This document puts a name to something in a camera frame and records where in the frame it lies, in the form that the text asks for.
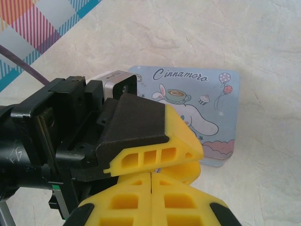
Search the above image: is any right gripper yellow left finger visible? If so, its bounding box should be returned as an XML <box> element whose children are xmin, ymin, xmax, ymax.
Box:
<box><xmin>67</xmin><ymin>172</ymin><xmax>151</xmax><ymax>226</ymax></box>

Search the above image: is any blue cartoon printed square pad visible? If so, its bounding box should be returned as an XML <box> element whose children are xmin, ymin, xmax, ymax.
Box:
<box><xmin>128</xmin><ymin>65</ymin><xmax>242</xmax><ymax>168</ymax></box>

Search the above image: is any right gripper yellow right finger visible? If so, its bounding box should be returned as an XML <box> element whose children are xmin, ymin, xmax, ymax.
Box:
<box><xmin>151</xmin><ymin>172</ymin><xmax>239</xmax><ymax>226</ymax></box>

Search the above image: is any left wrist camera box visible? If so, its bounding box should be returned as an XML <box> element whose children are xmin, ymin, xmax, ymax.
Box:
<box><xmin>86</xmin><ymin>70</ymin><xmax>139</xmax><ymax>101</ymax></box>

